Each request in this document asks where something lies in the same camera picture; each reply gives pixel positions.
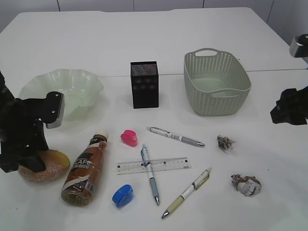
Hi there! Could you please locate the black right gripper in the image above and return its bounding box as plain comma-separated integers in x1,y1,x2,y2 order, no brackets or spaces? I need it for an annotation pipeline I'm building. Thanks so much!
270,87,308,125

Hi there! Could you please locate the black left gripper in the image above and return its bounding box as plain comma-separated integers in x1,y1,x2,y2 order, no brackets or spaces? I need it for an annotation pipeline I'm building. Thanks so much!
0,75,48,173

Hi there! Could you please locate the sugared bread roll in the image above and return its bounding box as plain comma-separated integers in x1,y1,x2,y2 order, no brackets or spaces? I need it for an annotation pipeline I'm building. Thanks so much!
18,150,70,183

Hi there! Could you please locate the brown coffee drink bottle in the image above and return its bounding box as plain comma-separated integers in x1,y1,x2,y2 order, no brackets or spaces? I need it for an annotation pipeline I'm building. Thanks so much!
61,130,109,206

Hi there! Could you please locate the small paper ball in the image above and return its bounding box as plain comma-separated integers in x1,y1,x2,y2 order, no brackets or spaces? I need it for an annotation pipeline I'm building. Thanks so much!
217,135,236,151

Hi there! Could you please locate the large paper ball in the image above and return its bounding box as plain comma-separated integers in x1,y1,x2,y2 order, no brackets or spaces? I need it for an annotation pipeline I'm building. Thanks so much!
231,174,262,196

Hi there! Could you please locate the blue pencil sharpener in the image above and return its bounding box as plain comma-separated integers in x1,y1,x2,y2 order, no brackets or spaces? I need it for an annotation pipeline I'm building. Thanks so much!
112,184,134,208

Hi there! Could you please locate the pink pencil sharpener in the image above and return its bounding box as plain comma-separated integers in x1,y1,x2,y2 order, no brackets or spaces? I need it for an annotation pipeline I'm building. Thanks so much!
120,129,138,147

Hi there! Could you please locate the pale green plastic basket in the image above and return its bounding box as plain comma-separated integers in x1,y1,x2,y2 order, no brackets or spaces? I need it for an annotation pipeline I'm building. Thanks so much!
184,49,251,116

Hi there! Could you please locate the translucent green ruffled plate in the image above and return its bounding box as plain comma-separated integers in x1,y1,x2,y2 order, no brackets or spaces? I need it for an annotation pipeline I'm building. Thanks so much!
18,69,104,120

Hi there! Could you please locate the white cream pen lower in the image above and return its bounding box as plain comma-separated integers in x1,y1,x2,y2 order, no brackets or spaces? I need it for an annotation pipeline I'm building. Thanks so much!
161,167,212,219

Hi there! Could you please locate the blue white pen middle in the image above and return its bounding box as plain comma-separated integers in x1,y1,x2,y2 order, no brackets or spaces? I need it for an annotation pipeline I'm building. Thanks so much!
141,144,160,205

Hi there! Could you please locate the white pen grey grip upper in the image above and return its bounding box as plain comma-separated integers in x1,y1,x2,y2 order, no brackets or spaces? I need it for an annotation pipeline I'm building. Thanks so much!
146,127,205,147

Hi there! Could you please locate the black mesh pen holder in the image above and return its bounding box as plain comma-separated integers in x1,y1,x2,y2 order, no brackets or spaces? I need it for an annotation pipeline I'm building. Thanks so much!
130,61,159,109

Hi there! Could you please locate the clear plastic ruler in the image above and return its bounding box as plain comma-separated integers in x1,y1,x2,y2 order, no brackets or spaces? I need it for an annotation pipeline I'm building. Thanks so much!
116,157,191,175

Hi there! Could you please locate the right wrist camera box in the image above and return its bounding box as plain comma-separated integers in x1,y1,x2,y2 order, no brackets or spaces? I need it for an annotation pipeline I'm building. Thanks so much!
289,34,308,58

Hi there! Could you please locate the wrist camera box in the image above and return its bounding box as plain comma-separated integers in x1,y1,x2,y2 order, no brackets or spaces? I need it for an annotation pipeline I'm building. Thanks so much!
44,91,65,129
289,34,308,58

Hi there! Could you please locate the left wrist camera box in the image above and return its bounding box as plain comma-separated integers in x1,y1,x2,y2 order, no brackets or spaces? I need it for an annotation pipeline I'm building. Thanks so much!
44,91,65,129

